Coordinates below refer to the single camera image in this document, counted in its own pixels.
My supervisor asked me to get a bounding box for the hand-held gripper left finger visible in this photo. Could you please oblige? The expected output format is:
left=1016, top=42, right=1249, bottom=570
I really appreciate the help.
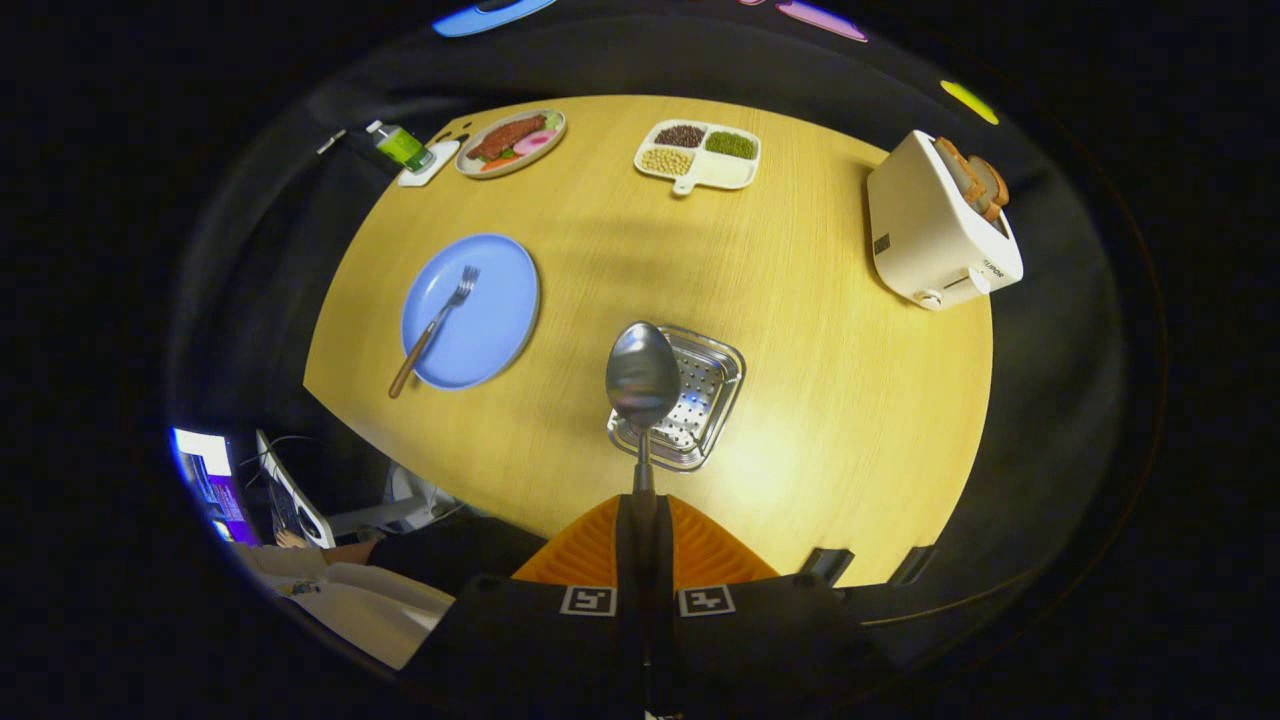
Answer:
left=400, top=493, right=642, bottom=720

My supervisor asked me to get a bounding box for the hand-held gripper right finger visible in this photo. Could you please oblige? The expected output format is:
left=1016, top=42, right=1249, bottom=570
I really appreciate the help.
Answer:
left=648, top=493, right=903, bottom=720

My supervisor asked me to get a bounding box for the metal spoon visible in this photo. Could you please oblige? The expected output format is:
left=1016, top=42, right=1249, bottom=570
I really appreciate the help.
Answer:
left=605, top=321, right=683, bottom=601

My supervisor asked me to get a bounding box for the wooden handle metal fork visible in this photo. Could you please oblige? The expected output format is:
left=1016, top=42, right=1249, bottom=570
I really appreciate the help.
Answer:
left=388, top=265, right=482, bottom=400

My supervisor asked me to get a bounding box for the perforated metal basket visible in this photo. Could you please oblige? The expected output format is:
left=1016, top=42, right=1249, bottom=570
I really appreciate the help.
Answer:
left=607, top=324, right=747, bottom=473

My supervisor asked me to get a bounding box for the white laptop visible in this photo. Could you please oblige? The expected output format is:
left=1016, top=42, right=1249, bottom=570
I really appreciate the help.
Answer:
left=255, top=430, right=337, bottom=550

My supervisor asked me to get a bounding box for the blue plate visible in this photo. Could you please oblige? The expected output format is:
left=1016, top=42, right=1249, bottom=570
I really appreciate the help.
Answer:
left=400, top=233, right=542, bottom=391

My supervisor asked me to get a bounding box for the lit computer screen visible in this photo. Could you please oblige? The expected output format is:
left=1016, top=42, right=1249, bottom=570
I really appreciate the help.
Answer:
left=172, top=428, right=261, bottom=546

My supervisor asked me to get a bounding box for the white toaster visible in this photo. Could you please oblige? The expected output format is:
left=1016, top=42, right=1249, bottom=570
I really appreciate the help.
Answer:
left=866, top=130, right=1025, bottom=312

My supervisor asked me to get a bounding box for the white divided dish with beans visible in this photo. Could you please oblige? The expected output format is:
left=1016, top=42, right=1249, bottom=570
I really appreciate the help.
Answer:
left=634, top=119, right=762, bottom=197

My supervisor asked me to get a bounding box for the white square coaster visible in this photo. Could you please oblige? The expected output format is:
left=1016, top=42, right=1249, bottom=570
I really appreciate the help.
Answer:
left=397, top=139, right=462, bottom=189

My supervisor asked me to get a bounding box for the beige plate with meat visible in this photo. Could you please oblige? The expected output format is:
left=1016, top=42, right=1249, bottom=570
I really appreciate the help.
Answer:
left=455, top=108, right=568, bottom=180

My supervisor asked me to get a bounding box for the toasted bread slice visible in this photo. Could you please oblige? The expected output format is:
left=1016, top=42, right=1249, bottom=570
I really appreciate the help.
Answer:
left=935, top=137, right=991, bottom=211
left=965, top=155, right=1011, bottom=223

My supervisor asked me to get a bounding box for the green label water bottle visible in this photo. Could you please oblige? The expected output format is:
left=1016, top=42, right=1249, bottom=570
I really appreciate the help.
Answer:
left=365, top=120, right=437, bottom=174

